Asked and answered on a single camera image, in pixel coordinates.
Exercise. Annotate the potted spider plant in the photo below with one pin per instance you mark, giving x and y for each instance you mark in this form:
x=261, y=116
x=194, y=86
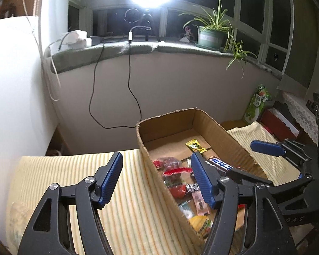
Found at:
x=215, y=32

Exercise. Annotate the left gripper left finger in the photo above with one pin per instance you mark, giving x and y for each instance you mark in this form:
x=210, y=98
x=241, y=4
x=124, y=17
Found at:
x=49, y=229

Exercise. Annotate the small pink figurine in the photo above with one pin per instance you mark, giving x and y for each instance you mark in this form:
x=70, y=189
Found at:
x=188, y=36

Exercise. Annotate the round yellow snack pack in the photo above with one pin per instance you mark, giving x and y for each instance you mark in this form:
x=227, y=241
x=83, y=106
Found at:
x=201, y=224

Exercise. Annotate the striped yellow table cloth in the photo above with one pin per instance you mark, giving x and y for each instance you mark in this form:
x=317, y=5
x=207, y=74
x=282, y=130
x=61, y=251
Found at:
x=133, y=221

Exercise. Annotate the teal packet white candy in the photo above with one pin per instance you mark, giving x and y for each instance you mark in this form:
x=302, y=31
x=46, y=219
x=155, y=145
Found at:
x=186, y=209

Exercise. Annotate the clear bag of crackers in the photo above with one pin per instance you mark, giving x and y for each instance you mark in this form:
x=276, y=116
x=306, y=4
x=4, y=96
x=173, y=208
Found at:
x=18, y=220

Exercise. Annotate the large dark cake red-edged wrapper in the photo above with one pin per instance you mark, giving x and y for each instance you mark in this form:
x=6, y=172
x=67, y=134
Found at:
x=175, y=177

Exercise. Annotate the red box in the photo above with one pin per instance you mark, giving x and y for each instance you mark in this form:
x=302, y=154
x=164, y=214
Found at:
x=279, y=125

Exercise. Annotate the pink stick packet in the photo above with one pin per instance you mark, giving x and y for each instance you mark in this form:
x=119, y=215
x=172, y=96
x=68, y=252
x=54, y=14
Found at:
x=201, y=206

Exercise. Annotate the white power adapter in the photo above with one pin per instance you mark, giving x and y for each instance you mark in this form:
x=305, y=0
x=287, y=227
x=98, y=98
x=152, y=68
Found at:
x=74, y=40

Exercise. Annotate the yellow snack packet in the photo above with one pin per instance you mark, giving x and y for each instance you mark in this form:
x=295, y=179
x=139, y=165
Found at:
x=195, y=146

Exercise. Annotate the dark cake clear wrapper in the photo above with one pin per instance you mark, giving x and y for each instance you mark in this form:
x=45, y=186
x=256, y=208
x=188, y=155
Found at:
x=167, y=163

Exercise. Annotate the brown cardboard box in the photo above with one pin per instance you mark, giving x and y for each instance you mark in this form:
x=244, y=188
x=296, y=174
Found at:
x=167, y=135

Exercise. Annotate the white lace cloth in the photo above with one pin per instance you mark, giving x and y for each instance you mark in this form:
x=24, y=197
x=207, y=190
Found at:
x=303, y=116

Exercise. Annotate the orange salted egg packet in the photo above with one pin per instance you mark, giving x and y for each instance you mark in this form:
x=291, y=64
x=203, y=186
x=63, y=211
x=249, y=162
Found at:
x=178, y=191

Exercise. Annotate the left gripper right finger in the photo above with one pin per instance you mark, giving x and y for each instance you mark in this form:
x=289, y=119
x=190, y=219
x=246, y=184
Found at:
x=266, y=231

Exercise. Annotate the black patterned snack packet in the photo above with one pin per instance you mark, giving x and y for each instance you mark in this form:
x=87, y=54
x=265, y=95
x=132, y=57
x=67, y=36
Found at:
x=191, y=188

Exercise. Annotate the dark chocolate bar blue label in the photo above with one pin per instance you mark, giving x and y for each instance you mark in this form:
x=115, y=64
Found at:
x=220, y=164

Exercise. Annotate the green snack bag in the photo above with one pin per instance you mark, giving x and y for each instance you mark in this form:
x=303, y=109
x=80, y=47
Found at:
x=256, y=105

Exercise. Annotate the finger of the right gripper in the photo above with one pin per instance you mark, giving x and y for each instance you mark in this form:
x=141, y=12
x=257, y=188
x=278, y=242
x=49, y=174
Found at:
x=244, y=178
x=273, y=149

